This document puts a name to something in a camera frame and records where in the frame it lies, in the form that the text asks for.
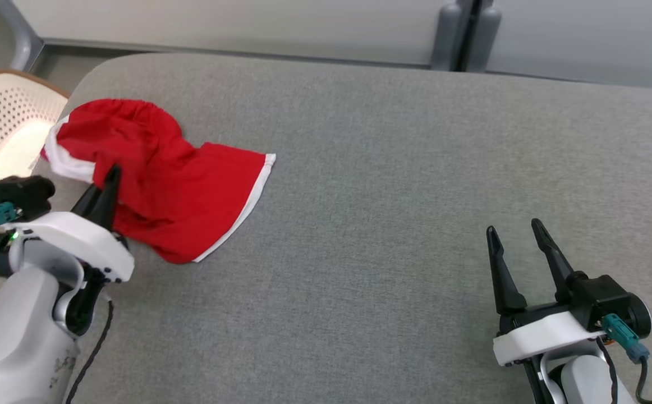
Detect red shorts with white trim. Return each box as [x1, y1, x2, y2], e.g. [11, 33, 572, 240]
[41, 99, 277, 264]

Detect grey cylinder post foot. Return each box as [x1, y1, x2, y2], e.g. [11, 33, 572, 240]
[466, 0, 502, 73]
[431, 0, 470, 71]

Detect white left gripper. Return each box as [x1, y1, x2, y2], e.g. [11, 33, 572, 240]
[6, 164, 135, 338]

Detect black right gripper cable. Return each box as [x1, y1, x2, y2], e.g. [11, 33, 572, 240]
[595, 337, 619, 404]

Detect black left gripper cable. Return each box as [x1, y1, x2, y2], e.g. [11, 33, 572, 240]
[67, 300, 115, 404]

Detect grey wall base rail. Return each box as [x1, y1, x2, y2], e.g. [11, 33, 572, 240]
[42, 38, 434, 70]

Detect teal right camera connector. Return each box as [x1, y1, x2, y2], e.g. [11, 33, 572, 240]
[603, 314, 651, 363]

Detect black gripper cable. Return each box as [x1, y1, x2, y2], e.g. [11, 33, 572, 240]
[595, 337, 619, 404]
[67, 300, 115, 404]

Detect cream perforated laundry basket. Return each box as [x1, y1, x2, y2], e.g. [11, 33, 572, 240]
[0, 68, 70, 189]

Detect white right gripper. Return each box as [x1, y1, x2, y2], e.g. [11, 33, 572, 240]
[485, 218, 608, 404]

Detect grey metal frame leg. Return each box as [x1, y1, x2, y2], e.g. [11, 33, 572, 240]
[0, 0, 45, 72]

